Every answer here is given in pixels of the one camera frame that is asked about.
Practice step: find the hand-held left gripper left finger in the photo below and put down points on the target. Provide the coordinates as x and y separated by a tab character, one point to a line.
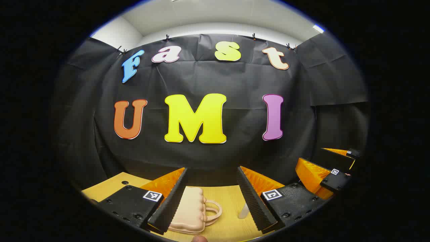
171	201

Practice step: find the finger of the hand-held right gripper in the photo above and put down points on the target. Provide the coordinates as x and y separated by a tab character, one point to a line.
336	161
336	181

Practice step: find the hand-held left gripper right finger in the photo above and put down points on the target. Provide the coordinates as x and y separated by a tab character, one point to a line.
252	201

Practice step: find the white squeeze tube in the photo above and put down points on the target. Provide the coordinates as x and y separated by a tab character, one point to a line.
244	211

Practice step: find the beige suitcase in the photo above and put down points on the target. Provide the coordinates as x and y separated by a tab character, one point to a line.
193	208

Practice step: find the black backdrop cloth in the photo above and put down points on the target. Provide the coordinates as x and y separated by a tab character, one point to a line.
201	77

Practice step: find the white ceiling light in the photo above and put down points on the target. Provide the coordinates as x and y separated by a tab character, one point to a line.
318	28

